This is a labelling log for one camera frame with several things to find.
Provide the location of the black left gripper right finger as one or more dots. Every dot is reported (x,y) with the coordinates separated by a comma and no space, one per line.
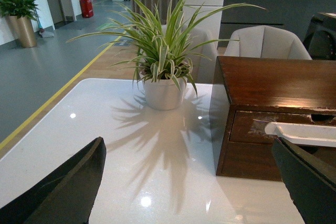
(309,181)

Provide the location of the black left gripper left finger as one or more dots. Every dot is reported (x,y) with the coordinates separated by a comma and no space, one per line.
(66,195)

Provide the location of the dark wooden drawer cabinet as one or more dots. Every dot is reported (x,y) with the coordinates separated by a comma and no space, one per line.
(263,85)

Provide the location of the black chair far right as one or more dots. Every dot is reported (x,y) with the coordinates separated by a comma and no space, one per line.
(320,37)

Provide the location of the grey armchair right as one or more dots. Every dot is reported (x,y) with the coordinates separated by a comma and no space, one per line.
(266,42)

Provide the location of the grey counter with white top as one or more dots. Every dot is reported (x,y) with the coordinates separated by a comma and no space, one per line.
(291,15)

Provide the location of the spider plant in white pot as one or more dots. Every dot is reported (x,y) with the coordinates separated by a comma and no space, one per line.
(145,31)

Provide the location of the grey armchair behind plant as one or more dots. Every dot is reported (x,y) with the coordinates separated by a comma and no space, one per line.
(195,57)

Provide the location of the red bin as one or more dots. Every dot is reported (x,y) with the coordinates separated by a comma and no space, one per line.
(86,8)

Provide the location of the green plant in gold planter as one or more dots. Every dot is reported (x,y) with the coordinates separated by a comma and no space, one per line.
(20,14)

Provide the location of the broom with blue handle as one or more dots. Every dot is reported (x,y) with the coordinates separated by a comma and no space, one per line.
(43,33)

